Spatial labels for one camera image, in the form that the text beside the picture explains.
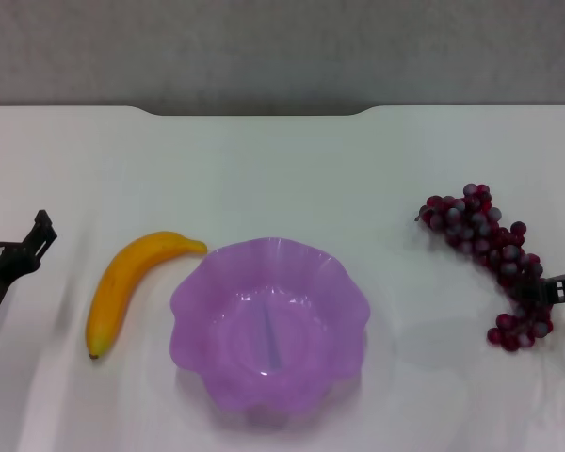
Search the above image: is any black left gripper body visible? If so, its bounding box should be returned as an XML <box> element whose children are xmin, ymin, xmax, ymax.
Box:
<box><xmin>0</xmin><ymin>241</ymin><xmax>40</xmax><ymax>327</ymax></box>

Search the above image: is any yellow banana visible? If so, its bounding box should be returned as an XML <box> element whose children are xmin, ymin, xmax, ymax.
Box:
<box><xmin>85</xmin><ymin>230</ymin><xmax>208</xmax><ymax>361</ymax></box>

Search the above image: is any dark red grape bunch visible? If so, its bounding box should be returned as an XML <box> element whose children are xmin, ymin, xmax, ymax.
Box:
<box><xmin>413</xmin><ymin>182</ymin><xmax>555</xmax><ymax>353</ymax></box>

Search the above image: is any purple translucent wavy bowl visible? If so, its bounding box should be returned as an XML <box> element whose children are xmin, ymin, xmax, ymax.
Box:
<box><xmin>169</xmin><ymin>237</ymin><xmax>372</xmax><ymax>416</ymax></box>

